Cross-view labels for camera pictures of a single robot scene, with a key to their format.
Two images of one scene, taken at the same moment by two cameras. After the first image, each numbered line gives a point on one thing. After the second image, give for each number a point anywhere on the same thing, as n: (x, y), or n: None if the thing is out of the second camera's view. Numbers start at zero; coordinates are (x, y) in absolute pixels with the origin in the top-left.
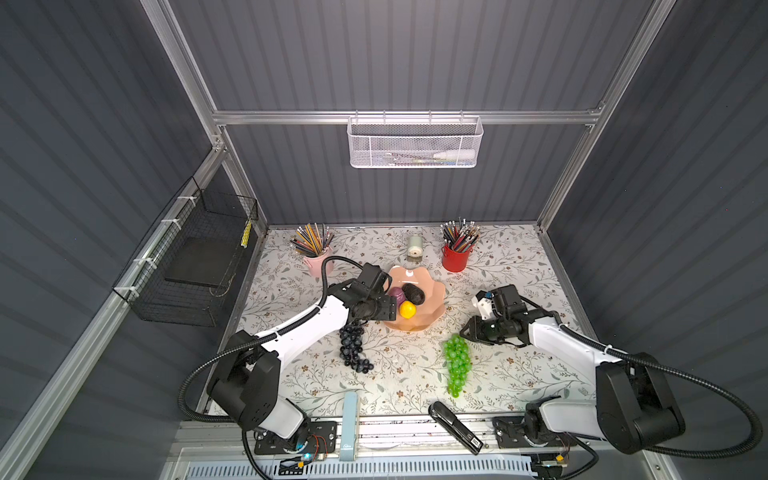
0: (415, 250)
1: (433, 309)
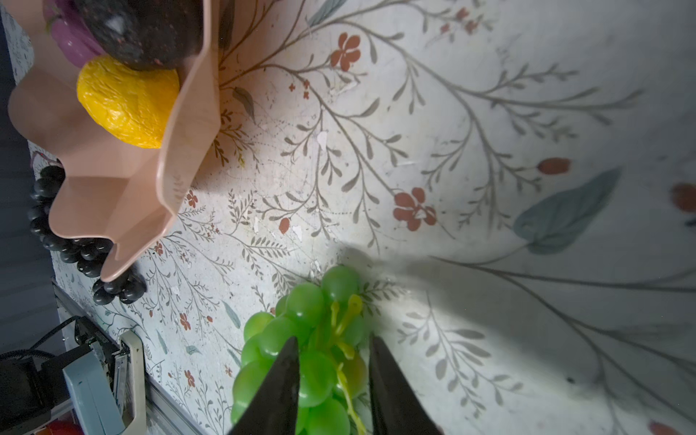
0: None
1: (112, 188)
